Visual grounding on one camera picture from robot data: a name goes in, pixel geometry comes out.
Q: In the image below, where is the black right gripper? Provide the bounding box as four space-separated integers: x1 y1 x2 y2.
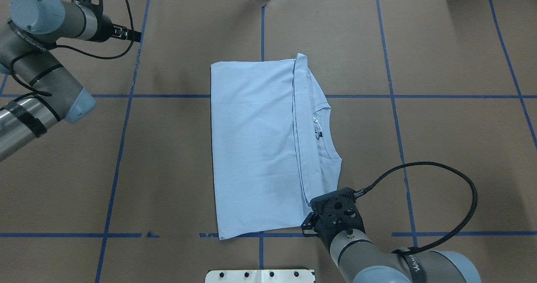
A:
301 212 332 244

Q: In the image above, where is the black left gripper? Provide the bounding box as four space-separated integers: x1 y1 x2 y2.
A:
110 25 142 42

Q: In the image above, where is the light blue t-shirt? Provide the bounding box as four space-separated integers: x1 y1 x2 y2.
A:
210 53 342 241

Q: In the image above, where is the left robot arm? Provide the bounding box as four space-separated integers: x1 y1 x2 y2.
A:
0 0 141 160

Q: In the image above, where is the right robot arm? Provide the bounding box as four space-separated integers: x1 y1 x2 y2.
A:
301 212 482 283

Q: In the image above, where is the brown paper table cover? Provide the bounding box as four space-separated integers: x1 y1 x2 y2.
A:
0 0 537 283

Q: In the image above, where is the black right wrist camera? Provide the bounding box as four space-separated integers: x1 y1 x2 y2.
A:
310 187 366 240

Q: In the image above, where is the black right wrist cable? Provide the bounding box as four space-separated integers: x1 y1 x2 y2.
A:
355 161 479 256

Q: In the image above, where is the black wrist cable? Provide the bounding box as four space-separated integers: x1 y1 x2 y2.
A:
355 161 479 256
8 0 137 99

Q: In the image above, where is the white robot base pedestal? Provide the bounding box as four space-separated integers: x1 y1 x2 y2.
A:
205 269 316 283

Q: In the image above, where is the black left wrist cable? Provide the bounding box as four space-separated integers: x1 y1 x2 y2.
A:
8 0 137 99

